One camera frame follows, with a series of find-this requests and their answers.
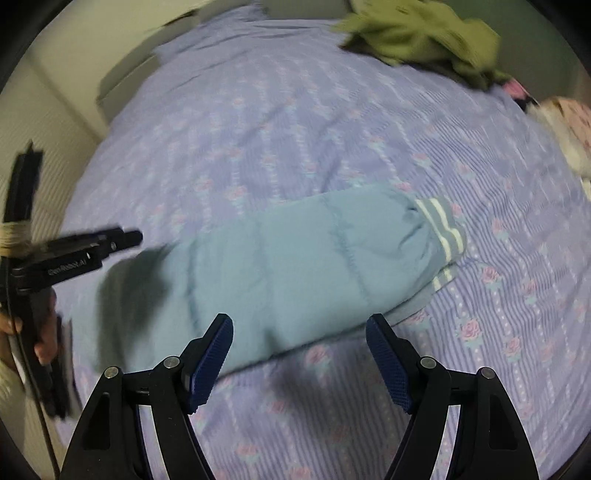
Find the olive green garment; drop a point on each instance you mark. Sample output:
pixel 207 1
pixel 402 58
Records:
pixel 415 34

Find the person's left hand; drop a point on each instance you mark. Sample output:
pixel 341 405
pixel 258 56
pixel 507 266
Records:
pixel 46 341

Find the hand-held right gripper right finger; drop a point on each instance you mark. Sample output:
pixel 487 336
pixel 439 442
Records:
pixel 391 364

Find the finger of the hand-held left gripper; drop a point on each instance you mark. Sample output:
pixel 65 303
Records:
pixel 121 239

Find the pink patterned cloth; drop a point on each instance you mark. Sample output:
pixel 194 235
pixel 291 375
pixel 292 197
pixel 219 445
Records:
pixel 563 129

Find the light blue pants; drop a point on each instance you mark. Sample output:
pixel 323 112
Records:
pixel 295 272

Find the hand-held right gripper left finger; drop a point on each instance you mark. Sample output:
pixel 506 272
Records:
pixel 211 364

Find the purple floral bed sheet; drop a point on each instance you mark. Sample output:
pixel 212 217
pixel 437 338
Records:
pixel 323 152

